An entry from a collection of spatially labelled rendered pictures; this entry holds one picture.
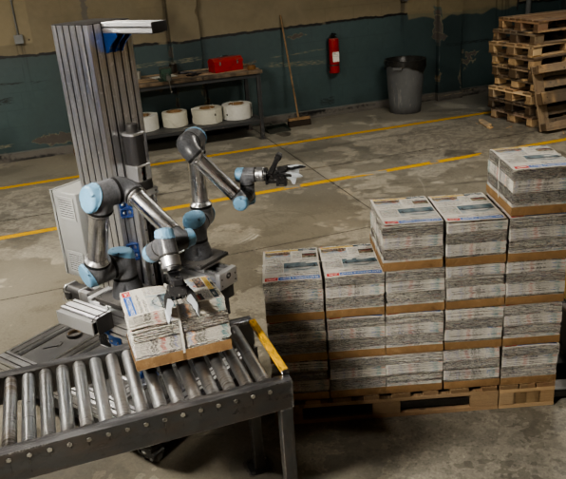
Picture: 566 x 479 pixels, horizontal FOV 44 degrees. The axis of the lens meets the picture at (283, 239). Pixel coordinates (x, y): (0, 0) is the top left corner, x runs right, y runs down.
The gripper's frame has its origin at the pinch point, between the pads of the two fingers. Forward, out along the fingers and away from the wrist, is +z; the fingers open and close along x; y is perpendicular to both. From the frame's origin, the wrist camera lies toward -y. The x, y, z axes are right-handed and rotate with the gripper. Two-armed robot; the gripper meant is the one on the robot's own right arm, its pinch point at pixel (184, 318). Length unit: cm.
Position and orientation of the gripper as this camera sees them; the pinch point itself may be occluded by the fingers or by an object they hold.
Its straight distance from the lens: 259.2
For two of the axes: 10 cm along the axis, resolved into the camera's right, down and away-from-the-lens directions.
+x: -9.4, 2.0, -2.7
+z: 2.5, 9.5, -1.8
